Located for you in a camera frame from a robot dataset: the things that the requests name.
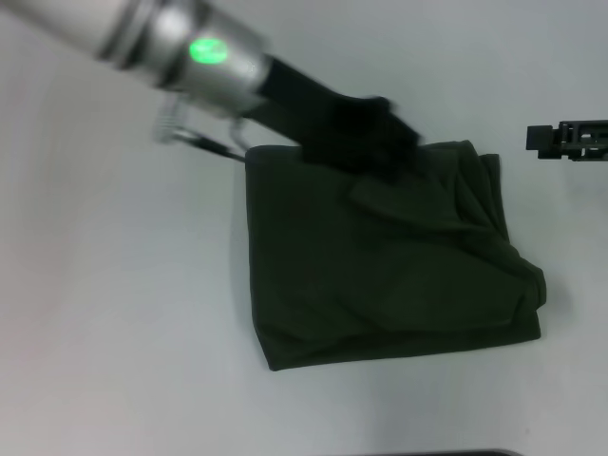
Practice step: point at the dark green t-shirt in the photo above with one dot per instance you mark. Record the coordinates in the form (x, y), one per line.
(389, 256)

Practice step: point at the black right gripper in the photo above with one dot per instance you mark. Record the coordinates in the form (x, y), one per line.
(586, 140)

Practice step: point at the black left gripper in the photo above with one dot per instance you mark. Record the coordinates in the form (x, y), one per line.
(332, 123)

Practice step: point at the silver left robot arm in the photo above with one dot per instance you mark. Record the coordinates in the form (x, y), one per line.
(180, 43)

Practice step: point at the dark flat panel edge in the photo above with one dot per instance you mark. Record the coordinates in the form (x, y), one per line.
(468, 453)

